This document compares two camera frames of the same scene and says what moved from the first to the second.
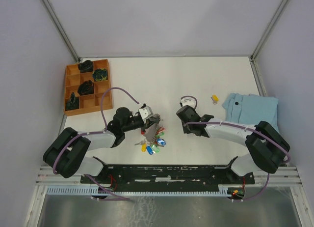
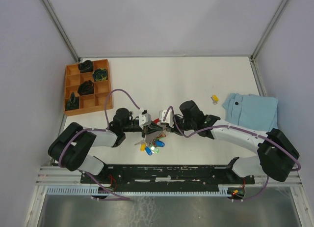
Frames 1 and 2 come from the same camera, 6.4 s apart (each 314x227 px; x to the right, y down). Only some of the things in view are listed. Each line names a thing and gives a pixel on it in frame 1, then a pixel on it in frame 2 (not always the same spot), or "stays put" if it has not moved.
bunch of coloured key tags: [152, 146] stays put
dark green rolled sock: [73, 103] stays put
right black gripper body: [187, 129] → [174, 129]
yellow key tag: [215, 99] stays put
